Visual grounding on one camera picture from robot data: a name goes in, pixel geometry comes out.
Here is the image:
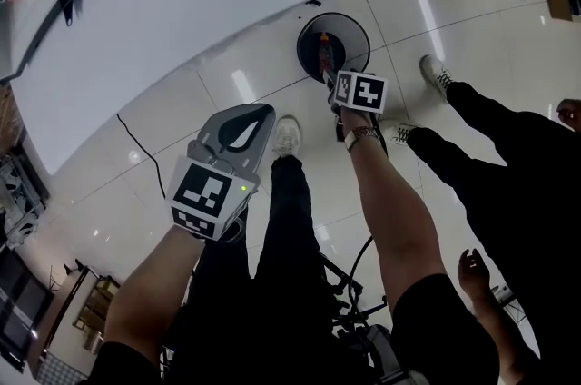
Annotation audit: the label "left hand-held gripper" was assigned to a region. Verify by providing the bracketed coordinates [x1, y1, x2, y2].
[165, 103, 277, 242]

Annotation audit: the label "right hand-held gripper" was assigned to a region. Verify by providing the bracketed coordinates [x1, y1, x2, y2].
[321, 63, 389, 117]

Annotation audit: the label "bottle with orange cap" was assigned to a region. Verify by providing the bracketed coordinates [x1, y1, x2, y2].
[317, 31, 335, 74]

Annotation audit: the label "black round bin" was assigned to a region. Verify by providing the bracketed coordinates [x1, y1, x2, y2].
[296, 12, 371, 85]

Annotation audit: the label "person's right forearm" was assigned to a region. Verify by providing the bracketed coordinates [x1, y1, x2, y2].
[339, 106, 448, 311]

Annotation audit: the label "person's left forearm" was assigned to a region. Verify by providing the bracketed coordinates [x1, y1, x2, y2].
[103, 224, 206, 348]

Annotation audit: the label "person's right white shoe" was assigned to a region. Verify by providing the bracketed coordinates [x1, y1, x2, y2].
[271, 114, 302, 161]

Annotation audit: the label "person's white shoe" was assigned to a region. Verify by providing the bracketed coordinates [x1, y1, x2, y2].
[271, 114, 302, 161]
[379, 122, 421, 147]
[419, 54, 456, 104]

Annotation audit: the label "metal wristwatch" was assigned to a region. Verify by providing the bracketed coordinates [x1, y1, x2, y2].
[343, 125, 381, 153]

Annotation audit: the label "person's black trousers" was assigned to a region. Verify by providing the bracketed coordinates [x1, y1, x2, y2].
[181, 155, 321, 385]

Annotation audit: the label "metal storage rack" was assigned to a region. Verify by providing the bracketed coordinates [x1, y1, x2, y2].
[0, 146, 51, 249]

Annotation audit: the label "black mini fridge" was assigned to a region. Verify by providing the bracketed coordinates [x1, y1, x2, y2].
[0, 0, 143, 81]

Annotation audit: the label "person's black shirt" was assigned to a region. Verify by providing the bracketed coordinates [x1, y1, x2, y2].
[88, 272, 500, 385]

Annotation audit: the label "black display cabinet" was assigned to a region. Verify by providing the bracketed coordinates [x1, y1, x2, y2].
[0, 246, 55, 373]

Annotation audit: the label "checkered grey panel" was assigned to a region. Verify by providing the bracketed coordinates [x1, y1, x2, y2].
[26, 350, 92, 385]

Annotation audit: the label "black floor cable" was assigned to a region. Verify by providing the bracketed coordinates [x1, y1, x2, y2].
[116, 114, 168, 199]

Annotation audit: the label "black chest mount bracket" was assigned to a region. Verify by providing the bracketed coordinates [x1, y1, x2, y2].
[317, 251, 391, 348]

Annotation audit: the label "wooden box with frame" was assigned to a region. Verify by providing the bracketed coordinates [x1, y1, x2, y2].
[44, 258, 122, 357]

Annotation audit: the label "grey chest strap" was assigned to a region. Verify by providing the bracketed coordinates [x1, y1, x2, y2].
[358, 323, 409, 385]

